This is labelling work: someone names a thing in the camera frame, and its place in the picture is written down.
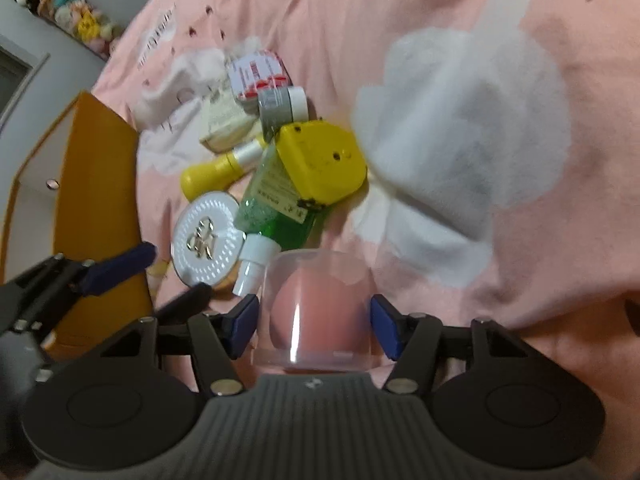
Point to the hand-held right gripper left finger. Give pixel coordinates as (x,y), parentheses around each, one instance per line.
(245,324)

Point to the grey jar with white lid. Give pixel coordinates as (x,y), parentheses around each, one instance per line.
(275,107)

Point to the yellow plastic box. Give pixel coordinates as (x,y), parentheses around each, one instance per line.
(320,160)

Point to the white fluffy puff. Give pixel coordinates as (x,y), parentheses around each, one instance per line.
(245,45)

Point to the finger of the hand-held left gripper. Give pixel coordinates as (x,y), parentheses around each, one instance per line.
(117,265)
(187,300)

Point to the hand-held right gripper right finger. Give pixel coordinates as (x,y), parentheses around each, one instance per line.
(385,327)

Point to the pink cloud print blanket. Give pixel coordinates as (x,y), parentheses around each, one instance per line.
(400,10)

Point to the yellow bottle with white cap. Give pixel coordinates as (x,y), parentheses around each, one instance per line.
(210,175)

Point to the green spray bottle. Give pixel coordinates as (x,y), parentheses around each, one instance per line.
(270,215)

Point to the cream soap packet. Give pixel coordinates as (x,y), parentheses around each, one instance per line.
(225,120)

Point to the clear plastic sponge case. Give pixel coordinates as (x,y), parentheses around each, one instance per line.
(320,260)

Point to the row of plush toys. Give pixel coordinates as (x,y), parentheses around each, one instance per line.
(65,10)

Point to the white round compact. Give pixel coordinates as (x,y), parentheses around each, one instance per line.
(205,240)

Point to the yellow storage box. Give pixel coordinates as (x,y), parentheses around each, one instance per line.
(100,185)

